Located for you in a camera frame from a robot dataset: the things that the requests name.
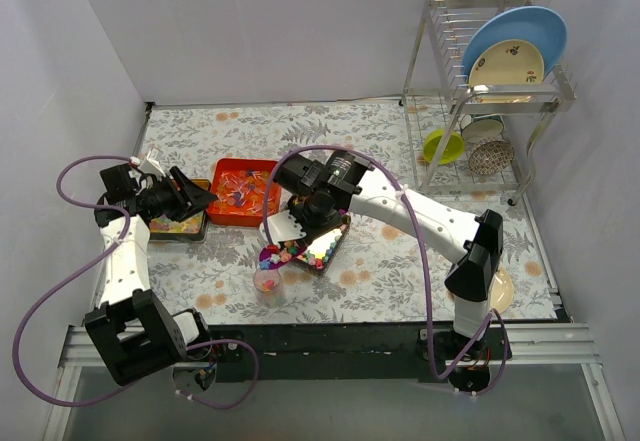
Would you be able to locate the tin of translucent star candies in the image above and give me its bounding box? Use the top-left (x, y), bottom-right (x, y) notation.
top-left (149, 211), bottom-right (207, 243)

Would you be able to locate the orange tray of lollipops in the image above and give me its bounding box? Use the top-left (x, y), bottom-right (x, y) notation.
top-left (206, 158), bottom-right (281, 228)

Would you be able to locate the tin of opaque star candies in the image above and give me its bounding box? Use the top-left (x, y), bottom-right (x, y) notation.
top-left (281, 195), bottom-right (351, 276)

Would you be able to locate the purple plastic scoop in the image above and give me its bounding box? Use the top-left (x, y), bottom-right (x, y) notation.
top-left (258, 242), bottom-right (306, 270)

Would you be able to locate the clear glass jar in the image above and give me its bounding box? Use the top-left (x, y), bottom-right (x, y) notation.
top-left (253, 269), bottom-right (285, 308)

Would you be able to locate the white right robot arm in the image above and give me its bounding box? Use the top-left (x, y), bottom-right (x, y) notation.
top-left (259, 146), bottom-right (503, 359)

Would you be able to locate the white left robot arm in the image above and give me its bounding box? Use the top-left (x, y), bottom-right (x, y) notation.
top-left (84, 163), bottom-right (218, 386)

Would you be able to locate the floral table mat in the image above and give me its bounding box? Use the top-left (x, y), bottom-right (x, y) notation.
top-left (94, 102), bottom-right (559, 327)

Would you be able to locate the green bowl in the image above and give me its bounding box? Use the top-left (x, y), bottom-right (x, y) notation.
top-left (422, 128), bottom-right (466, 166)

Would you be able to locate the white blue rimmed bowl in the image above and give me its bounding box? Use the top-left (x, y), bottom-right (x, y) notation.
top-left (460, 114), bottom-right (504, 144)

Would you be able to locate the mosaic patterned bowl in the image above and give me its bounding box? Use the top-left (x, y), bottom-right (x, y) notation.
top-left (469, 138), bottom-right (515, 176)

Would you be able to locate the metal dish rack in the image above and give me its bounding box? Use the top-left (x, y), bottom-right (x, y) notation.
top-left (400, 0), bottom-right (576, 206)

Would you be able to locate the small cream plate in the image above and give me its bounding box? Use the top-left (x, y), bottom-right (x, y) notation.
top-left (490, 267), bottom-right (514, 313)

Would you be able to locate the cream patterned plate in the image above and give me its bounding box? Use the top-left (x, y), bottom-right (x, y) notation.
top-left (468, 39), bottom-right (544, 87)

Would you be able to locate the blue plate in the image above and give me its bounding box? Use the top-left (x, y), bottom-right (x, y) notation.
top-left (462, 6), bottom-right (568, 76)

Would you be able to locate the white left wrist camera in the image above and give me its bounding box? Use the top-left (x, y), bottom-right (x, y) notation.
top-left (129, 147), bottom-right (166, 178)

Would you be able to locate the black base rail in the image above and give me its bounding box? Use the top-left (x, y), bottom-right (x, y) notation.
top-left (154, 323), bottom-right (516, 385)

